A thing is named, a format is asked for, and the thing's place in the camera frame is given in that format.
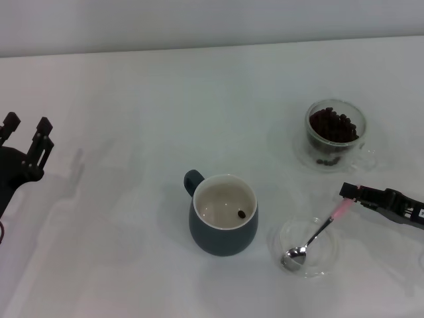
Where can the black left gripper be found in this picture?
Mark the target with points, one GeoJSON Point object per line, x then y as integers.
{"type": "Point", "coordinates": [10, 169]}

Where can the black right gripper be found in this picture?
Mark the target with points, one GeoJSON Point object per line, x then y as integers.
{"type": "Point", "coordinates": [404, 208]}

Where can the teal ceramic mug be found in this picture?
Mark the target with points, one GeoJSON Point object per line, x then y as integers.
{"type": "Point", "coordinates": [222, 242]}

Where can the pile of coffee beans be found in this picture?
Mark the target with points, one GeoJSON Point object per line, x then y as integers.
{"type": "Point", "coordinates": [331, 129]}

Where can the dark coffee bean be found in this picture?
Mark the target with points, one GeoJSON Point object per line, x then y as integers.
{"type": "Point", "coordinates": [241, 214]}

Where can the small clear glass dish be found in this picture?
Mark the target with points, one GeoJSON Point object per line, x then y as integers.
{"type": "Point", "coordinates": [328, 251]}

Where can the clear double-wall glass cup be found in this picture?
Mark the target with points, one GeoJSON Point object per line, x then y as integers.
{"type": "Point", "coordinates": [362, 121]}

